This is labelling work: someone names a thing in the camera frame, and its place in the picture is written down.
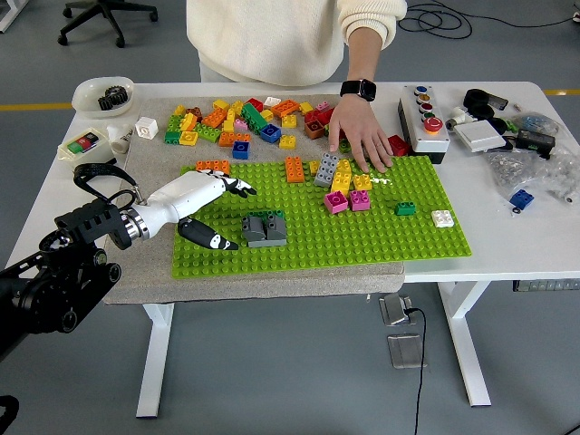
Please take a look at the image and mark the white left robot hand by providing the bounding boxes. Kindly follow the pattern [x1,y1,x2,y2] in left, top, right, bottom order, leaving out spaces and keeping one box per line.
[140,169,258,252]

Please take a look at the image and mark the person's left hand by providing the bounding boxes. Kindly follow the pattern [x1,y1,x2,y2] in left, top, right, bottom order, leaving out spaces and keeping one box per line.
[326,93,394,175]

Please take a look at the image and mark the grey sloped toy brick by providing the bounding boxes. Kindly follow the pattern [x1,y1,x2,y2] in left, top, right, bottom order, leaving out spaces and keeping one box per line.
[241,213,267,240]
[266,210,288,239]

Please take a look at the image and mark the grey eight-stud toy brick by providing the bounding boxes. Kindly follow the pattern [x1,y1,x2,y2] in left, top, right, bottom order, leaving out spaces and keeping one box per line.
[247,235,288,248]
[314,151,341,189]

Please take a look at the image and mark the green toy baseplate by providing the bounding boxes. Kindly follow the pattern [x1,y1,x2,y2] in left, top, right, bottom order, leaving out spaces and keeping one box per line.
[170,154,472,278]

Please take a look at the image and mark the orange eight-stud toy brick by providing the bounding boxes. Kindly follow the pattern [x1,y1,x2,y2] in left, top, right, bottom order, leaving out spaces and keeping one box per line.
[195,159,231,177]

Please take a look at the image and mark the long yellow toy brick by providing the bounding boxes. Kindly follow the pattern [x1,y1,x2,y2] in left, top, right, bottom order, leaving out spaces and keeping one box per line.
[330,158,353,197]

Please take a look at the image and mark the magenta toy brick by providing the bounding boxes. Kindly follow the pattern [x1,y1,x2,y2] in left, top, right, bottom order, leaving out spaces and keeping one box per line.
[348,188,371,212]
[324,189,349,214]

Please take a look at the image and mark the white cube toy brick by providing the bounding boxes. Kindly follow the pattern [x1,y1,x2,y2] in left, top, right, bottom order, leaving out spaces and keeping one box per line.
[134,116,160,140]

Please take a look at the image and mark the black wristwatch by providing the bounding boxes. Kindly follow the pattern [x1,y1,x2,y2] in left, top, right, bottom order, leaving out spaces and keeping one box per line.
[339,78,378,102]

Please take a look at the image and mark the push-button control box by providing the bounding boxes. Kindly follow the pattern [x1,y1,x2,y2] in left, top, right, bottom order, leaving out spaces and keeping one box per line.
[397,83,450,165]

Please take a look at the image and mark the white plastic tube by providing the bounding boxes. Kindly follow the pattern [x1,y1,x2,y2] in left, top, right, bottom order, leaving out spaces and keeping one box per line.
[106,124,136,155]

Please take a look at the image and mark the white pipe fitting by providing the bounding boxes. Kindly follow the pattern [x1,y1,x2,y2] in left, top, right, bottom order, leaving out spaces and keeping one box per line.
[445,105,477,132]

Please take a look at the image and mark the long dark green brick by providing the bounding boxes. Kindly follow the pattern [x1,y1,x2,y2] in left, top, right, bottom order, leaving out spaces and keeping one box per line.
[239,102,269,136]

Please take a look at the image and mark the black gear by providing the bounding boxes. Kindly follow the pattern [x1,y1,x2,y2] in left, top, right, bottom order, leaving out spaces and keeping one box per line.
[97,85,129,111]

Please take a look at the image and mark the grey-brown mat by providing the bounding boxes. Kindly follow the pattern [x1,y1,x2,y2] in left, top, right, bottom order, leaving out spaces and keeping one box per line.
[97,93,406,305]

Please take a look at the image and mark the person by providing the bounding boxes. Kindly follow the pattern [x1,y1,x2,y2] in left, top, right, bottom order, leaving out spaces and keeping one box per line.
[185,0,409,87]

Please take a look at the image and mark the white plastic bowl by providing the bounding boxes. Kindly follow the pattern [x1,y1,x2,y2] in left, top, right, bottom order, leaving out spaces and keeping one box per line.
[72,75,136,120]

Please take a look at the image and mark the white table leg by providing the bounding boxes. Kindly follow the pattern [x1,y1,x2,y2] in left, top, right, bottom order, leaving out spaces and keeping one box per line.
[135,302,176,419]
[437,280,493,408]

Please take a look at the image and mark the clear bag blue parts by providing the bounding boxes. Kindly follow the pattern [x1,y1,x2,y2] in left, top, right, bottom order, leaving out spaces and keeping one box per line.
[511,111,559,136]

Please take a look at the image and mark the clear bag of screws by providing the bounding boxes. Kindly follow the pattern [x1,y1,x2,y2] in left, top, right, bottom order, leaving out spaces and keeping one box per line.
[484,144,580,205]

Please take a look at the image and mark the black power adapter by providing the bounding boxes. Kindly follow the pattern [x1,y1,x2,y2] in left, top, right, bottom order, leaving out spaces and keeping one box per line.
[515,129,556,160]

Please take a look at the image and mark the metal floor socket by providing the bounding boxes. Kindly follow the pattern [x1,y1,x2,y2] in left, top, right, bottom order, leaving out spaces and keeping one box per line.
[378,292,414,327]

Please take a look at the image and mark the black office chair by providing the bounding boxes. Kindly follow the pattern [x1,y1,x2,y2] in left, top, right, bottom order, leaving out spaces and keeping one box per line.
[57,0,160,49]

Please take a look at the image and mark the metal floor plate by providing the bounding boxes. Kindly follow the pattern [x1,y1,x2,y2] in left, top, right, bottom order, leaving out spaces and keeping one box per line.
[386,333,428,371]

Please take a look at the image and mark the grey table control panel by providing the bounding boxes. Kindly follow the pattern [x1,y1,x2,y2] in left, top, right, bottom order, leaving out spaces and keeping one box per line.
[512,278,580,293]

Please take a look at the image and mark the white green-red switch box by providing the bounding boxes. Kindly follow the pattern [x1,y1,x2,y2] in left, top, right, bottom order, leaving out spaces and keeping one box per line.
[57,126,118,171]

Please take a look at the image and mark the white switch plate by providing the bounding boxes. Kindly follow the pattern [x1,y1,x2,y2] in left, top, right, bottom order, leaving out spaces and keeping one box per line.
[452,121,508,154]

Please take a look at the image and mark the black floor cable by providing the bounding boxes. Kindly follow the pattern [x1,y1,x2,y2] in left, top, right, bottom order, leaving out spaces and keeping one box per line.
[398,0,580,40]

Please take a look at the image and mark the black power cord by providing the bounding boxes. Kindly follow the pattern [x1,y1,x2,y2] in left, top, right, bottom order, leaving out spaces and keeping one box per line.
[401,306,429,435]

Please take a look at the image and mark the white furniture frame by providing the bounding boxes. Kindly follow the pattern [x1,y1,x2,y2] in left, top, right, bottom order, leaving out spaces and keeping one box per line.
[0,0,31,34]

